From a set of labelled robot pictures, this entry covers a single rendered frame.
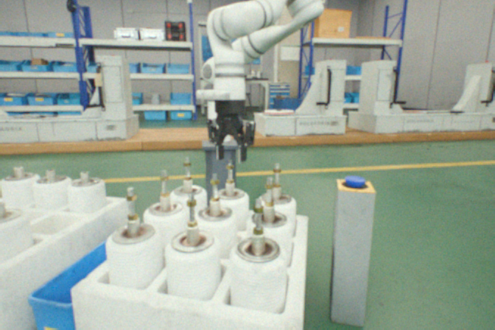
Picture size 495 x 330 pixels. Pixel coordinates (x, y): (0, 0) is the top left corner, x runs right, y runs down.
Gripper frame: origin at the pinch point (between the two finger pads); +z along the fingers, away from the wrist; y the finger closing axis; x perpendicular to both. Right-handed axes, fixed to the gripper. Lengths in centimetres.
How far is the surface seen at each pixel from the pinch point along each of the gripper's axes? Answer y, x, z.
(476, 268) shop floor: -54, -47, 35
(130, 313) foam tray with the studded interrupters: -4.5, 32.0, 19.8
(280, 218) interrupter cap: -17.3, 5.1, 9.9
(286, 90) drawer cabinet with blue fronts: 248, -495, -15
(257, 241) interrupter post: -20.4, 18.3, 8.0
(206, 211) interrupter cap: -2.3, 11.4, 9.9
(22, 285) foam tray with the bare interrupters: 23, 39, 23
